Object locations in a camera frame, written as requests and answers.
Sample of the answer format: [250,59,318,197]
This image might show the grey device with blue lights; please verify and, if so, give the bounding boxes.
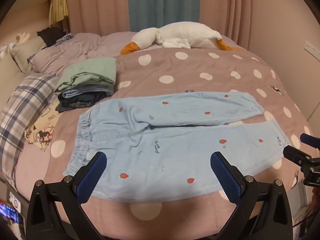
[0,192,26,225]

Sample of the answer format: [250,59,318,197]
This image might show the light blue strawberry pants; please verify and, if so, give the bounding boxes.
[62,92,290,196]

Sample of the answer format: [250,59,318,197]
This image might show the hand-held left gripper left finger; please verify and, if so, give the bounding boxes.
[26,151,108,240]

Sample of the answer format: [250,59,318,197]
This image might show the blue plaid pillow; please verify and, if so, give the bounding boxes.
[0,74,60,180]

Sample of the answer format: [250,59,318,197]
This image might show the small white plush toy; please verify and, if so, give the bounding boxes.
[14,31,31,43]

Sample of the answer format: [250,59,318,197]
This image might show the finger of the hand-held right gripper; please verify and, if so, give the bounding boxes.
[283,145,313,167]
[300,133,320,151]

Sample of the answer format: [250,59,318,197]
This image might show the black cloth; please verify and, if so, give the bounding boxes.
[37,27,65,47]

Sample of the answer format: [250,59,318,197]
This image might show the yellow cartoon printed cloth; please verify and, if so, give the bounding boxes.
[24,100,65,152]

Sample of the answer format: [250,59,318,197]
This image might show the beige pillow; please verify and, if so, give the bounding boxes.
[10,36,48,73]

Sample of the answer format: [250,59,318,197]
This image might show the teal curtain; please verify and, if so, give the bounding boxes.
[127,0,201,32]

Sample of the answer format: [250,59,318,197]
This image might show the pink polka dot blanket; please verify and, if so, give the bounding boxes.
[15,47,315,233]

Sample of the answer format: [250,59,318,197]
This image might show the folded blue-grey garment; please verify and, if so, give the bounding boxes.
[61,84,115,99]

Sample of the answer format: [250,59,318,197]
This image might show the white goose plush toy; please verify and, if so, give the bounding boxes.
[120,22,242,55]

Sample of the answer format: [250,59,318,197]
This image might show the stack of folded clothes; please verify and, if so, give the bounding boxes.
[54,57,117,94]

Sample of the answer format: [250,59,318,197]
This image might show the pink curtain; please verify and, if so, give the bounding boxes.
[64,0,259,50]

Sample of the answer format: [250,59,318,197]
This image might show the blue checkered cloth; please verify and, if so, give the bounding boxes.
[54,33,75,46]

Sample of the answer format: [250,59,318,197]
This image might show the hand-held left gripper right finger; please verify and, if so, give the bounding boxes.
[210,151,293,240]

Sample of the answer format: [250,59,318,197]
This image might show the white wall socket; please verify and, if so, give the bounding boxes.
[304,41,320,62]

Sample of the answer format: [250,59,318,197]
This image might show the folded dark jeans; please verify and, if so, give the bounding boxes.
[55,92,108,113]

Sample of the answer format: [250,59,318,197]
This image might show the lilac quilt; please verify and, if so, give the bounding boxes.
[30,31,140,77]

